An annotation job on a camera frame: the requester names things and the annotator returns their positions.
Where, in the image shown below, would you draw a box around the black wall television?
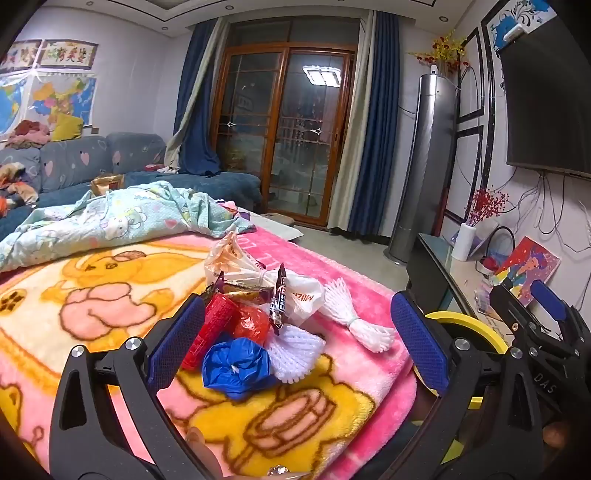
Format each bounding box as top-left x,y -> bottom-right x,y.
499,0 -> 591,178

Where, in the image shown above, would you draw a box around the red berry branches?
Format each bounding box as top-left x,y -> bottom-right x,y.
464,187 -> 509,227

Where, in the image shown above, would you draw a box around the dark purple candy wrapper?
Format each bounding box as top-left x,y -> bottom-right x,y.
203,272 -> 227,301

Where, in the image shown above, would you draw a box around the red ribbed plastic wrapper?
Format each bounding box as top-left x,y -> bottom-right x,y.
180,293 -> 241,370

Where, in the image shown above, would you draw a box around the world map poster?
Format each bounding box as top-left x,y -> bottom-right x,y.
0,76 -> 28,134

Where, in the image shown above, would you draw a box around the pink red clothes pile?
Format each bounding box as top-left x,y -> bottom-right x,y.
7,120 -> 51,149

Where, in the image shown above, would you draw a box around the yellow rimmed black trash bin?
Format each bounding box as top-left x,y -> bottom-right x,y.
413,310 -> 511,464

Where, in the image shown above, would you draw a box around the white printed plastic bag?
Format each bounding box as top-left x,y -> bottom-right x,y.
277,272 -> 326,326

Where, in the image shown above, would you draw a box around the country map poster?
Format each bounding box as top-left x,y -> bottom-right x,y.
28,74 -> 98,127

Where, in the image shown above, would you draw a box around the grey tower air conditioner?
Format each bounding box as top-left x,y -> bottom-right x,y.
384,74 -> 460,266

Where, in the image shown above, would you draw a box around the wooden glass sliding door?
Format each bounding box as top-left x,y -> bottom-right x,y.
210,18 -> 361,227

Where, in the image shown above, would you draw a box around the clear orange printed plastic bag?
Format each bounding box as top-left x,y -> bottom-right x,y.
204,231 -> 282,287

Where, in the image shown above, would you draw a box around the red plastic bag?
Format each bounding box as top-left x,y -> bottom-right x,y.
233,305 -> 273,347

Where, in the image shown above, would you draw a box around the golden snack bag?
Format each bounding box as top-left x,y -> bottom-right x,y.
90,173 -> 126,195

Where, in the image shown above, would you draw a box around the blue plastic bag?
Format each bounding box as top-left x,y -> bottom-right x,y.
202,337 -> 274,401

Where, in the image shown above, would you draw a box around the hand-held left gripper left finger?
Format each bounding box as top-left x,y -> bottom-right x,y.
48,294 -> 218,480

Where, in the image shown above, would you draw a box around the yellow red artificial flowers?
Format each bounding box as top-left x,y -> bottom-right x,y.
409,30 -> 469,77

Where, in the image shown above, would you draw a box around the orange patterned cloth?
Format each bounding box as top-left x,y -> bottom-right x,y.
0,164 -> 40,217

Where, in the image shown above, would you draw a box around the tangle of black cables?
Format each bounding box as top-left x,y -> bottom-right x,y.
508,171 -> 591,254

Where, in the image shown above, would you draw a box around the white marble coffee table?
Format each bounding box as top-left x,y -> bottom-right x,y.
217,198 -> 305,243

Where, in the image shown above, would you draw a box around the white foam fruit net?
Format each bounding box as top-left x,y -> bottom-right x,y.
265,323 -> 328,385
318,277 -> 398,354

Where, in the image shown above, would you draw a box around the brown yellow snack wrapper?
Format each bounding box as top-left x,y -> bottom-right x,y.
222,281 -> 275,305

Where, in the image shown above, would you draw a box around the red basket with black handle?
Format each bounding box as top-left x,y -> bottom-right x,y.
478,226 -> 515,278

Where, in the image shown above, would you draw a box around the pink cartoon bear blanket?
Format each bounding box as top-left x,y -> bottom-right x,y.
0,226 -> 419,480

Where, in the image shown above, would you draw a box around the blue heart pattern sofa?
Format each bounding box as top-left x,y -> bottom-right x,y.
0,133 -> 264,241

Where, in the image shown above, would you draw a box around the blue beige curtain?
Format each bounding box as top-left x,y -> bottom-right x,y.
325,9 -> 404,241
164,18 -> 232,176

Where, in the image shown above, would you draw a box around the blue floral wall picture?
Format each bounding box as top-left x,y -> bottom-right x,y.
487,0 -> 559,51

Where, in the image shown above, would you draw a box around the yellow pillow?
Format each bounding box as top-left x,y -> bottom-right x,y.
51,113 -> 85,141

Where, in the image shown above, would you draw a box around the television cabinet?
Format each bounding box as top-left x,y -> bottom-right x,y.
406,232 -> 525,352

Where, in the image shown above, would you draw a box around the colourful figure painting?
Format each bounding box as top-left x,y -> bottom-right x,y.
494,236 -> 561,308

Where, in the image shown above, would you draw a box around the white ribbed vase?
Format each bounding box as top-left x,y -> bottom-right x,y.
451,223 -> 477,261

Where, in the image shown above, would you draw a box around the framed embroidery wall picture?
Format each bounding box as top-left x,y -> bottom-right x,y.
0,41 -> 43,72
37,41 -> 99,70

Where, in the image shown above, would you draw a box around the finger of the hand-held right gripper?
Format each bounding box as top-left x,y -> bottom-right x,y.
489,285 -> 548,335
530,279 -> 591,342

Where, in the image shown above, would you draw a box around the person's right hand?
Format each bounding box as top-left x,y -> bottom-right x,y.
541,421 -> 571,450

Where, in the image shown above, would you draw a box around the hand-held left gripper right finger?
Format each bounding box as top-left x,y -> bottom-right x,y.
390,290 -> 549,480

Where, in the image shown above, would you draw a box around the white purple picture board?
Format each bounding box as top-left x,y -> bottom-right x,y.
450,225 -> 499,260

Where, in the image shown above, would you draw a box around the light blue cartoon quilt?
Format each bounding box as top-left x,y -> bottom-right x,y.
0,181 -> 257,273

